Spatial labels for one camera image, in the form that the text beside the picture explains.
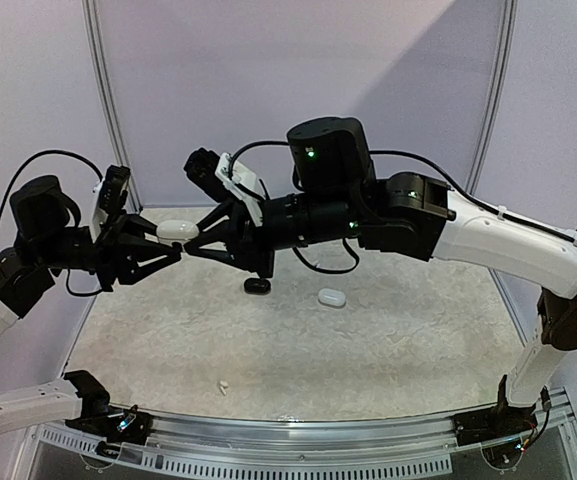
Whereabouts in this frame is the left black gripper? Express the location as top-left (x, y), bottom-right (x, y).
top-left (36, 207), bottom-right (184, 290)

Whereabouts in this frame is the white case with black window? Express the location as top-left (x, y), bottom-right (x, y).
top-left (156, 220), bottom-right (200, 242)

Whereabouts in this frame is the black oval charging case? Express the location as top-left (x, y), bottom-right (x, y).
top-left (243, 278), bottom-right (272, 295)

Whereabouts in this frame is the white oval charging case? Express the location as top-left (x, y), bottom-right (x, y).
top-left (317, 288), bottom-right (346, 308)

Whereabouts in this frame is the white stem earbud front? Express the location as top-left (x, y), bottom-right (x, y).
top-left (218, 381), bottom-right (229, 396)

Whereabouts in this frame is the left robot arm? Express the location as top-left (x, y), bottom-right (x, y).
top-left (0, 168), bottom-right (182, 445)

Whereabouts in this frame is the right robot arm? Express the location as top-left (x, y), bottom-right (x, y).
top-left (184, 117), bottom-right (577, 436)

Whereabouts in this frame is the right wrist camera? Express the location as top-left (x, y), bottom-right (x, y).
top-left (184, 148), bottom-right (266, 227)

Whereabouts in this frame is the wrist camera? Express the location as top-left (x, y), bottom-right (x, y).
top-left (184, 148), bottom-right (266, 227)
top-left (89, 165), bottom-right (131, 241)

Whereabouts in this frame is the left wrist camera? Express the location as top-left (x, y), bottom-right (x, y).
top-left (89, 165), bottom-right (131, 241)

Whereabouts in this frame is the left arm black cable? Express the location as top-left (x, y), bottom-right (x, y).
top-left (0, 151), bottom-right (104, 311)

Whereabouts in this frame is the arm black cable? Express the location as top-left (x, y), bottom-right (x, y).
top-left (0, 151), bottom-right (104, 311)
top-left (230, 139), bottom-right (577, 451)

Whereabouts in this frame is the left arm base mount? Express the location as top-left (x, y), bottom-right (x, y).
top-left (65, 404), bottom-right (154, 445)

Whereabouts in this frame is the aluminium front rail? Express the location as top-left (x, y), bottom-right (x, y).
top-left (13, 389), bottom-right (577, 479)

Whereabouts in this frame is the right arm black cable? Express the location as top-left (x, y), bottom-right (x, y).
top-left (230, 139), bottom-right (577, 451)

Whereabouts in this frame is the left aluminium frame post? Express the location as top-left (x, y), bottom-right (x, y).
top-left (81, 0), bottom-right (143, 215)

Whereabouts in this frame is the aluminium frame post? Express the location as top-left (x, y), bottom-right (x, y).
top-left (466, 0), bottom-right (517, 194)
top-left (81, 0), bottom-right (143, 215)

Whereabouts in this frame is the right aluminium frame post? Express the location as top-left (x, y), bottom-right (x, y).
top-left (466, 0), bottom-right (517, 194)

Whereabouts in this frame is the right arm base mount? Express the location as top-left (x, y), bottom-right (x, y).
top-left (451, 396), bottom-right (537, 446)

